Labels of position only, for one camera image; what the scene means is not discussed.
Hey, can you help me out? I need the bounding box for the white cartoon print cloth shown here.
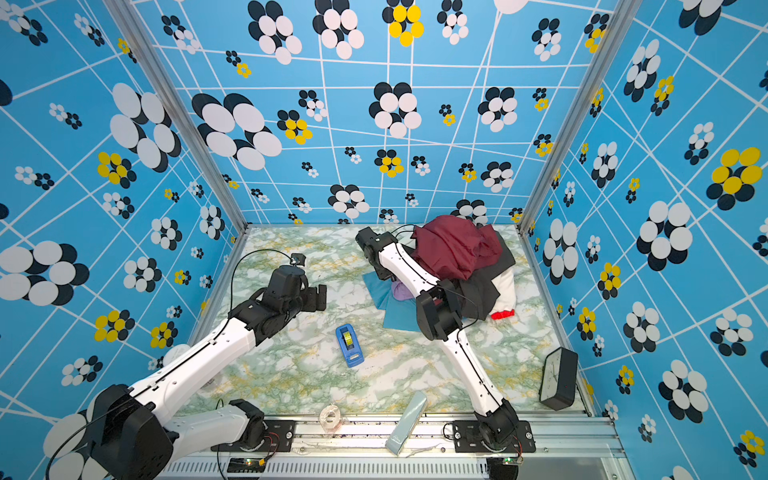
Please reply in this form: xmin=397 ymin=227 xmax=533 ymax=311
xmin=489 ymin=267 xmax=517 ymax=320

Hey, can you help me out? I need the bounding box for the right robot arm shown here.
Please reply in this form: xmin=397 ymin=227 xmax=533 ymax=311
xmin=355 ymin=227 xmax=519 ymax=451

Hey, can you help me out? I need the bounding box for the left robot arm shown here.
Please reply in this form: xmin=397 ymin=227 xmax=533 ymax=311
xmin=44 ymin=265 xmax=327 ymax=479

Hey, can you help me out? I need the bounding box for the purple cloth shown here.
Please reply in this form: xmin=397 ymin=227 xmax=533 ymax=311
xmin=391 ymin=280 xmax=414 ymax=301

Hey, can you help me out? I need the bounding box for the teal cloth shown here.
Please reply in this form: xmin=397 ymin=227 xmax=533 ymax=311
xmin=363 ymin=272 xmax=420 ymax=333

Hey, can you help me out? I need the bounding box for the maroon cloth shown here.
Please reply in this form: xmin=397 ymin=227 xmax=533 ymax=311
xmin=411 ymin=215 xmax=503 ymax=280

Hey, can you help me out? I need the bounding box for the dark grey cloth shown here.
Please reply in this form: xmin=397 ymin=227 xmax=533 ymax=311
xmin=450 ymin=232 xmax=516 ymax=320

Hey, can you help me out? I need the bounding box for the blue tape dispenser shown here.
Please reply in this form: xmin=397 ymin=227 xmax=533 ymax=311
xmin=335 ymin=324 xmax=364 ymax=368

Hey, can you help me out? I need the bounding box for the clear tape roll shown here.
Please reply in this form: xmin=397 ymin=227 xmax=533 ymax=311
xmin=318 ymin=405 xmax=343 ymax=432

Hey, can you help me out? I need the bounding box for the pale green rectangular bar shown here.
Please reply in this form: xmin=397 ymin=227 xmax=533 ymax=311
xmin=385 ymin=391 xmax=428 ymax=456

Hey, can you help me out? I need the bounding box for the black speaker box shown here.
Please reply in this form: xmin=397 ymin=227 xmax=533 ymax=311
xmin=539 ymin=347 xmax=578 ymax=411

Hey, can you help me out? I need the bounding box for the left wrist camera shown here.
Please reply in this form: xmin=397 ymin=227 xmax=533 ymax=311
xmin=290 ymin=253 xmax=306 ymax=267

